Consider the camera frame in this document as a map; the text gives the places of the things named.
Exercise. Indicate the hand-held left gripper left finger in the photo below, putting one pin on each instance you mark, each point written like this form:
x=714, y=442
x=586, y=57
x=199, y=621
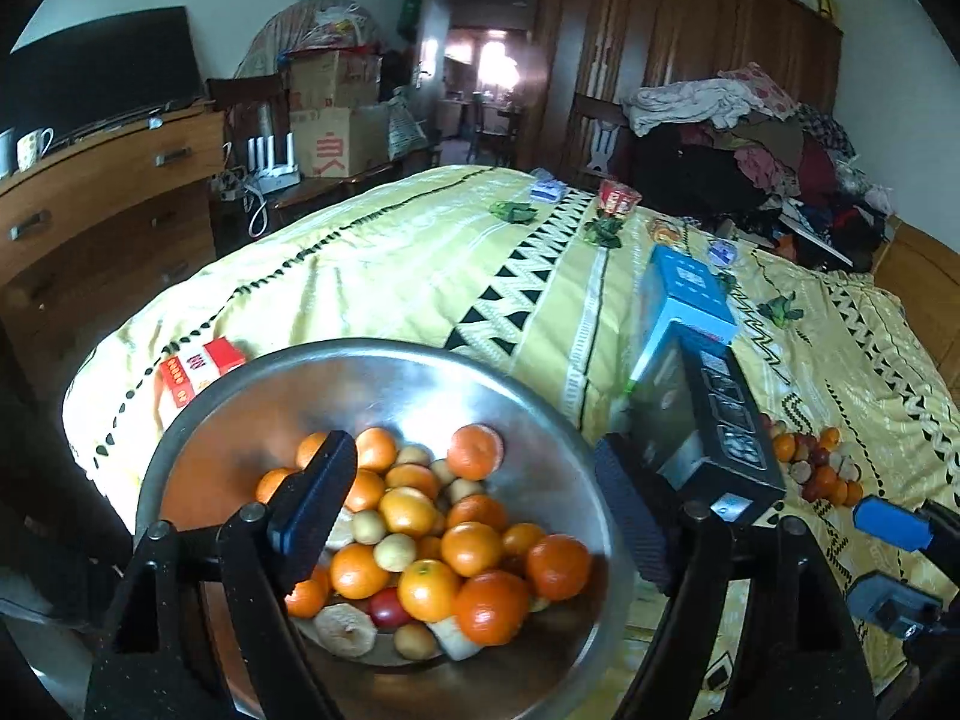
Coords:
x=315, y=517

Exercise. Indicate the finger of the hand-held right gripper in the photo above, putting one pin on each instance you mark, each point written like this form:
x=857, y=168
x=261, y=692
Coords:
x=889, y=604
x=892, y=523

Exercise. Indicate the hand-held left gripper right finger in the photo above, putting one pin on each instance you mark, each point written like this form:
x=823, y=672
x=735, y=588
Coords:
x=634, y=517

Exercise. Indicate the peeled banana chunk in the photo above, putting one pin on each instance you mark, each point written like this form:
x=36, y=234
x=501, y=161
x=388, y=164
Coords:
x=345, y=630
x=454, y=637
x=849, y=469
x=341, y=532
x=801, y=472

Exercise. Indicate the brown longans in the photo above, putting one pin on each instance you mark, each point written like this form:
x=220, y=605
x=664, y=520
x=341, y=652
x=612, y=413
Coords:
x=394, y=551

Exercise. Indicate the pile of oranges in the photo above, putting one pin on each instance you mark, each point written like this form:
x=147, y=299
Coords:
x=471, y=547
x=784, y=448

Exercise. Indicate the steel bowl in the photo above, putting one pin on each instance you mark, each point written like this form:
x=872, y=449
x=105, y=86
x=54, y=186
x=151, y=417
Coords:
x=450, y=397

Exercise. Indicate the black windowed gift box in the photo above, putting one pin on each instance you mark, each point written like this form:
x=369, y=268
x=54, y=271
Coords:
x=712, y=435

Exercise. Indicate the red cigarette packet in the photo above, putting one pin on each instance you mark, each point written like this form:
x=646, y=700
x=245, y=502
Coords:
x=199, y=375

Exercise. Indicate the blue green printed carton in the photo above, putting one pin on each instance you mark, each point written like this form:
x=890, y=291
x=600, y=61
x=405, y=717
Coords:
x=686, y=292

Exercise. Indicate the green leafy vegetable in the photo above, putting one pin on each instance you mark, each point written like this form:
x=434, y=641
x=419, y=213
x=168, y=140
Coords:
x=604, y=230
x=780, y=309
x=514, y=211

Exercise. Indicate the wooden headboard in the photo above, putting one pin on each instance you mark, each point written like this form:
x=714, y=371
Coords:
x=922, y=270

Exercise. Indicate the yellow patterned bed sheet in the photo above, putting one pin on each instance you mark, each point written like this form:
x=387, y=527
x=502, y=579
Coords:
x=420, y=262

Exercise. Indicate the blue snack packet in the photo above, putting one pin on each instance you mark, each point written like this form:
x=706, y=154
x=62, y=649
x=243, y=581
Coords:
x=724, y=251
x=547, y=191

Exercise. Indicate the packaged bread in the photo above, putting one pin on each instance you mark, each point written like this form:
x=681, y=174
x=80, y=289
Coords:
x=665, y=230

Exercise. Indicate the red instant noodle cup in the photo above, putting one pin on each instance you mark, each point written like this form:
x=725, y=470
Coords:
x=619, y=196

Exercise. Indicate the white router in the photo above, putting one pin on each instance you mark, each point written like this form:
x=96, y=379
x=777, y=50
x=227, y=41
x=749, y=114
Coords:
x=270, y=163

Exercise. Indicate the cardboard box with red print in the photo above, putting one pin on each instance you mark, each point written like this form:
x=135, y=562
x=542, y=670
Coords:
x=337, y=142

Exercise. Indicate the wooden chair with white sticker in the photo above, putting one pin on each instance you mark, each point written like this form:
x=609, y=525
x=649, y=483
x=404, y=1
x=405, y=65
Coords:
x=600, y=135

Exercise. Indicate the pile of clothes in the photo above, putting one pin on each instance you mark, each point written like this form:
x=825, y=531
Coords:
x=750, y=150

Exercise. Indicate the wooden dresser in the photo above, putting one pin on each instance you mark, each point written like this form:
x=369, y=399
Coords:
x=97, y=195

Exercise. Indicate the patterned woven bag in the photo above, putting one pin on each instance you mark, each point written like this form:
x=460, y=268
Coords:
x=405, y=120

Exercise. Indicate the dark wooden chair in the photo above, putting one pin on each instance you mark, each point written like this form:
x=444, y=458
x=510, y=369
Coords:
x=247, y=94

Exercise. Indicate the brown cardboard box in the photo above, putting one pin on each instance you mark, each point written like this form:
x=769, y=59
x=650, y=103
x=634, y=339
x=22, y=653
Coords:
x=330, y=79

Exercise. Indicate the white printed mug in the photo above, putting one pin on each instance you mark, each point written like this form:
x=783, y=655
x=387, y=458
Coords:
x=34, y=148

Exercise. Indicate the white door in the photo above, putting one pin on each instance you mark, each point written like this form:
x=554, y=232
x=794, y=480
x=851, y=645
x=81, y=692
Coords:
x=431, y=60

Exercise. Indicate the large round patterned panel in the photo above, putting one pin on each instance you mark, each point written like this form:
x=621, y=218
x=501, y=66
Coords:
x=262, y=45

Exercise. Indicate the wooden wardrobe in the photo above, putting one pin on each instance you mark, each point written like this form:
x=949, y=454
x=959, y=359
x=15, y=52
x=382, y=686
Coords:
x=675, y=30

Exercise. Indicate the white plastic bag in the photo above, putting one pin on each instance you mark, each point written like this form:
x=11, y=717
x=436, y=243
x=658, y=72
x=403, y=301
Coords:
x=337, y=22

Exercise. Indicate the black television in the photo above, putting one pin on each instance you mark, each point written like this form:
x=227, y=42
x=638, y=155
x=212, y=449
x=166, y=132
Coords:
x=97, y=67

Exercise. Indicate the yellow bag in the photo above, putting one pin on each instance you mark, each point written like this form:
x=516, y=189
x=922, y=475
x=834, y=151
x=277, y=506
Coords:
x=825, y=1

